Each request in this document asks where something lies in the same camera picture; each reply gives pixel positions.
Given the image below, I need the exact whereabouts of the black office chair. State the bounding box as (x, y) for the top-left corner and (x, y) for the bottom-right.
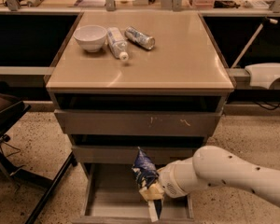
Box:
(0, 80), (78, 224)

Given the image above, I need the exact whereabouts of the white stick with black tip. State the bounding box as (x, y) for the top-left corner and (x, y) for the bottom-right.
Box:
(231, 17), (278, 68)

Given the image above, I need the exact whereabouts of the black cable on floor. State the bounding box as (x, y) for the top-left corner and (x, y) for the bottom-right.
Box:
(0, 139), (22, 159)

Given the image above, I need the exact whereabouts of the grey drawer cabinet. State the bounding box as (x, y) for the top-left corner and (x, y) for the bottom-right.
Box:
(44, 10), (236, 224)

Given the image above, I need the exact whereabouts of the clear plastic water bottle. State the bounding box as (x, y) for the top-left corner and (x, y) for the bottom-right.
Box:
(107, 27), (129, 62)

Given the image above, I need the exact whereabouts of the middle grey drawer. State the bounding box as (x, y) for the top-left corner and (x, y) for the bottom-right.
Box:
(72, 146), (197, 164)

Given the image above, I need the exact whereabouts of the white ceramic bowl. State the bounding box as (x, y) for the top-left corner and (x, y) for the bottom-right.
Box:
(74, 25), (106, 52)

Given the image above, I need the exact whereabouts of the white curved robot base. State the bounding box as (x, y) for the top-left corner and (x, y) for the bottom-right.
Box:
(245, 63), (280, 89)

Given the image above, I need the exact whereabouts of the blue chip bag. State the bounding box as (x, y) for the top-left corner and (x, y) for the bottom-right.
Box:
(132, 148), (163, 222)

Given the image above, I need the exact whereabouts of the bottom grey open drawer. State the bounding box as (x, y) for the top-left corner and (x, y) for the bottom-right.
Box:
(72, 164), (200, 224)

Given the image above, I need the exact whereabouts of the silver blue drink can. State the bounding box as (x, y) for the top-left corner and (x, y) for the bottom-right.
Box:
(124, 26), (155, 50)

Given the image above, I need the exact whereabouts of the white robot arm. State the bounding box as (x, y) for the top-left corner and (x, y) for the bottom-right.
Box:
(133, 146), (280, 220)

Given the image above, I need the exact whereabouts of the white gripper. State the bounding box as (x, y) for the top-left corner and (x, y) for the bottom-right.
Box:
(139, 163), (187, 202)

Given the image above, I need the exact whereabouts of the top grey drawer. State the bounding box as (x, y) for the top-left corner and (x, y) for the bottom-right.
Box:
(54, 109), (221, 137)

